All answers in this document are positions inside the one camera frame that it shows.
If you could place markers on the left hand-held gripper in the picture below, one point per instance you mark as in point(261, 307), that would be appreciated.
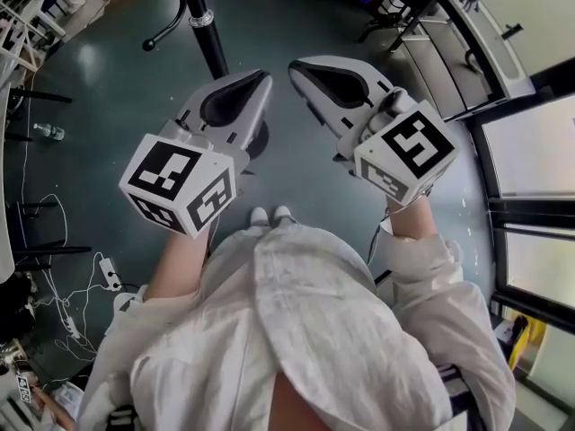
point(179, 182)

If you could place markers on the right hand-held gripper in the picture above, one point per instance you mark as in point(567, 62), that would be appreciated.
point(404, 155)

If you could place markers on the black coat stand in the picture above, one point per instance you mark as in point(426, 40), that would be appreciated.
point(209, 43)

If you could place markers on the person's left forearm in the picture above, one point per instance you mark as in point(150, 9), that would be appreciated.
point(179, 267)

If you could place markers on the person's right forearm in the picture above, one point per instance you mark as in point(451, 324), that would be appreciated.
point(413, 222)

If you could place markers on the white shelving unit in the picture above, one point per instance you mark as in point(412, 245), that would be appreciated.
point(27, 47)

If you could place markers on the person's left white shoe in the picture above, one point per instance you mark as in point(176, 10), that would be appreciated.
point(259, 216)

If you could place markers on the person's white shoe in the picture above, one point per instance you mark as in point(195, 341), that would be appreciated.
point(259, 216)
point(283, 213)

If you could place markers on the person's right white shoe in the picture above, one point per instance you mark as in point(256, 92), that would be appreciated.
point(283, 213)

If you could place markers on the black faucet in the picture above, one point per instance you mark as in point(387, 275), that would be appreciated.
point(512, 31)

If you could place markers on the clear water bottle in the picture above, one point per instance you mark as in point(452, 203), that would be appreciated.
point(49, 131)

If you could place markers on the black-framed glass door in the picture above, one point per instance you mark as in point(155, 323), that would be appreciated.
point(530, 151)

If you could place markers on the white power strip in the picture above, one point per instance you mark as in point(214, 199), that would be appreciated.
point(108, 273)
point(73, 328)

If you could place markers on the person's white shirt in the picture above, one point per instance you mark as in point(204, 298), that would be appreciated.
point(314, 330)

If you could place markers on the yellow floor sign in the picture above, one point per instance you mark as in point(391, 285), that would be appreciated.
point(532, 339)

